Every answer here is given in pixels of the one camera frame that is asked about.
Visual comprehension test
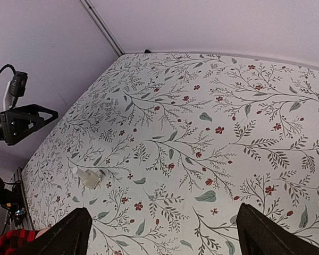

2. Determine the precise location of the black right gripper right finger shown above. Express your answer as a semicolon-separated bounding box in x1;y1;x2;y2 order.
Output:
236;203;319;255

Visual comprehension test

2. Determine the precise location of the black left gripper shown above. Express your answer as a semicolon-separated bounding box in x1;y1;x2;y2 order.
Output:
0;104;58;146

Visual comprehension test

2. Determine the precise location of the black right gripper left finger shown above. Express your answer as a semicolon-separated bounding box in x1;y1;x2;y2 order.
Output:
23;208;93;254

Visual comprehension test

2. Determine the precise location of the clear nail polish bottle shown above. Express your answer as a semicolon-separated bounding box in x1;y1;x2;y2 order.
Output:
72;167;102;190

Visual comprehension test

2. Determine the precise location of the red black plaid sleeve forearm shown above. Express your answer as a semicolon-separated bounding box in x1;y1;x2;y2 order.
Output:
0;229;39;255

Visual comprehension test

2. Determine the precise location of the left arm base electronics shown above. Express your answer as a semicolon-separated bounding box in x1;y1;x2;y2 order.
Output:
0;168;28;236

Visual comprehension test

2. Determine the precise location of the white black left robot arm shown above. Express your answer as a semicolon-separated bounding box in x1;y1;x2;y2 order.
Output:
0;104;58;146

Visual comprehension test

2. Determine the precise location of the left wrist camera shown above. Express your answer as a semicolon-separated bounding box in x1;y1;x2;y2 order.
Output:
3;71;28;111

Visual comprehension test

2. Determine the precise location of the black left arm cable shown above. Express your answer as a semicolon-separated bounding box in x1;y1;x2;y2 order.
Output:
0;63;18;91

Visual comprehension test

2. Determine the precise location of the aluminium corner post left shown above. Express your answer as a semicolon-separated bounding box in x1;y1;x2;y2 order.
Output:
79;0;125;57

